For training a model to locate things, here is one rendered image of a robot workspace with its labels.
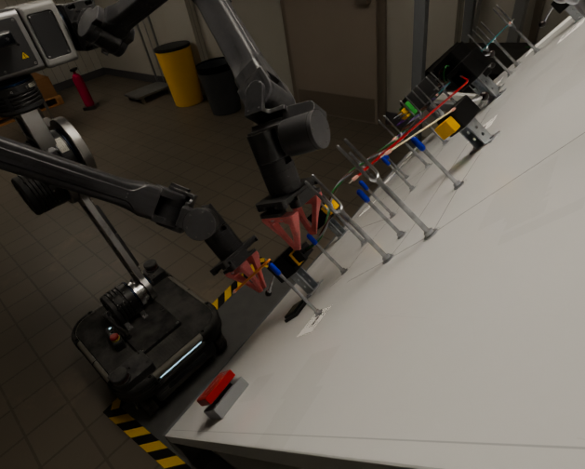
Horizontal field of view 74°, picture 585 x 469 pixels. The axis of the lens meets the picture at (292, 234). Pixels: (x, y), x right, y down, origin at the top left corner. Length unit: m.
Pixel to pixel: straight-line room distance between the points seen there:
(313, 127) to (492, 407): 0.45
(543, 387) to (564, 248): 0.10
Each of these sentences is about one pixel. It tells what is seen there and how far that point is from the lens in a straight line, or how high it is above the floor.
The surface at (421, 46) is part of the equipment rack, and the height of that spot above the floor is 1.22.
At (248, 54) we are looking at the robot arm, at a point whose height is 1.42.
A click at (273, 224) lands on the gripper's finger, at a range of 0.65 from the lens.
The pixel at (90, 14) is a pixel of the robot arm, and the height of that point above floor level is 1.48.
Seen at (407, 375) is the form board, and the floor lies 1.35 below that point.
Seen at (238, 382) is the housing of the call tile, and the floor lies 1.11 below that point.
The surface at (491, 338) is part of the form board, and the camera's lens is 0.23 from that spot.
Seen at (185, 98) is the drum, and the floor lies 0.11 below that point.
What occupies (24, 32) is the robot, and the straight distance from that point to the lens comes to 1.34.
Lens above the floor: 1.57
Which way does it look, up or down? 38 degrees down
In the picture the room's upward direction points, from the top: 11 degrees counter-clockwise
